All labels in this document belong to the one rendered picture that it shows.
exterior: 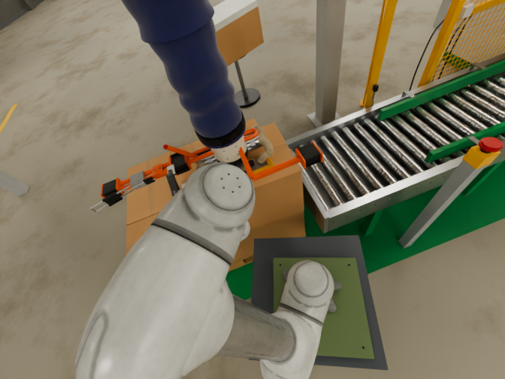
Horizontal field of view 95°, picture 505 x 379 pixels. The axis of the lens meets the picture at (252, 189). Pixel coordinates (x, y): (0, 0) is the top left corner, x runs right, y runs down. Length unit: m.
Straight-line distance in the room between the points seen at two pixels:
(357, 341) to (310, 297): 0.34
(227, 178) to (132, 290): 0.17
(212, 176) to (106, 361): 0.22
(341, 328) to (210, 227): 0.85
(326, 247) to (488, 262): 1.33
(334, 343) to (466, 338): 1.12
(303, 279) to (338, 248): 0.40
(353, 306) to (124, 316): 0.91
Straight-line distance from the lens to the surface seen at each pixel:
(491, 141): 1.28
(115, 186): 1.27
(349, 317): 1.09
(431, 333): 1.98
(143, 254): 0.31
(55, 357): 2.69
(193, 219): 0.30
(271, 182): 1.12
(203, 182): 0.29
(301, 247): 1.16
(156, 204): 1.87
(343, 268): 1.11
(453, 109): 2.23
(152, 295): 0.30
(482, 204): 2.47
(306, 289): 0.80
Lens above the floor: 1.84
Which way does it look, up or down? 54 degrees down
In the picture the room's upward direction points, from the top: 21 degrees counter-clockwise
